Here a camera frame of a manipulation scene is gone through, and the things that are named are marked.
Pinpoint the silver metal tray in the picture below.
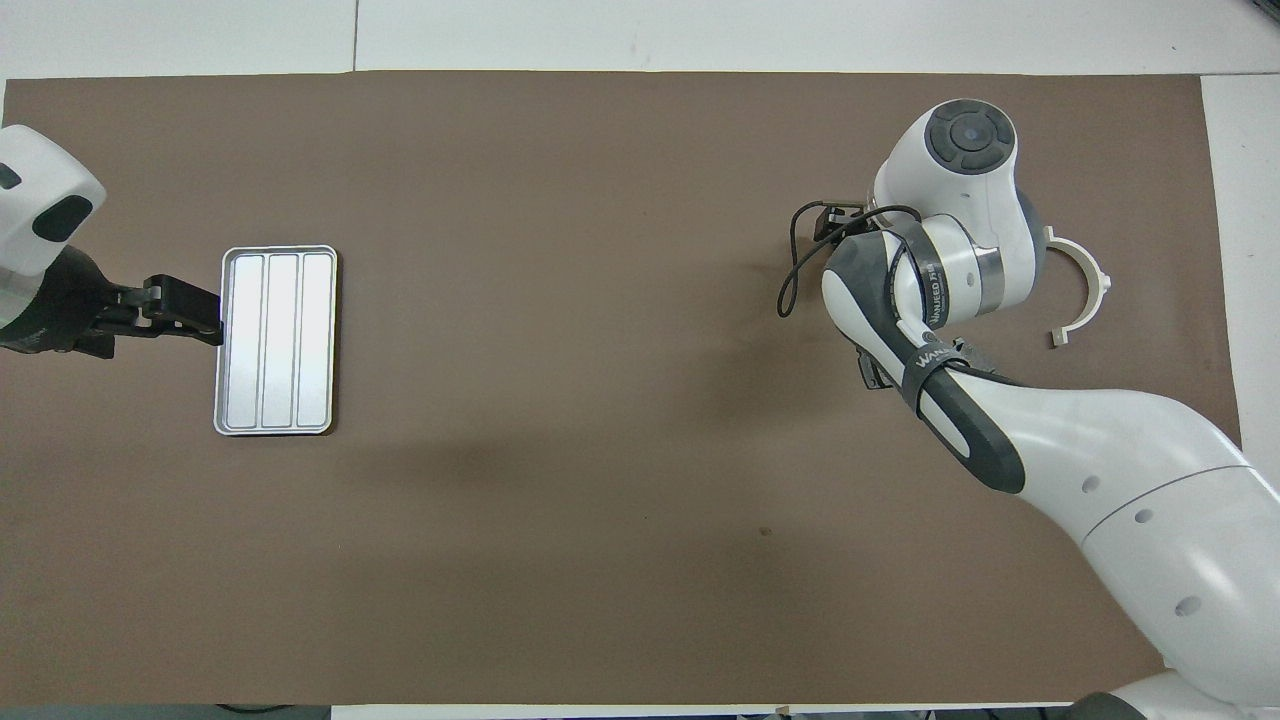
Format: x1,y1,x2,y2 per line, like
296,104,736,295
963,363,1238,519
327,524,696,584
214,245,339,437

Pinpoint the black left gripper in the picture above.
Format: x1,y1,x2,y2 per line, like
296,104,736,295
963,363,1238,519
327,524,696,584
0,245,223,356

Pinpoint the brown table mat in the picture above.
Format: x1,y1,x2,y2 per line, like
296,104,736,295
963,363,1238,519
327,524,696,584
0,70,1266,709

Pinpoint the white curved plastic bracket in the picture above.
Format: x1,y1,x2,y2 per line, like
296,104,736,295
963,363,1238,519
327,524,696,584
1040,227,1113,349

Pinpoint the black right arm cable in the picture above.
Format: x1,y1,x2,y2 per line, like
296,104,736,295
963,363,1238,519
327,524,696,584
778,203,923,319

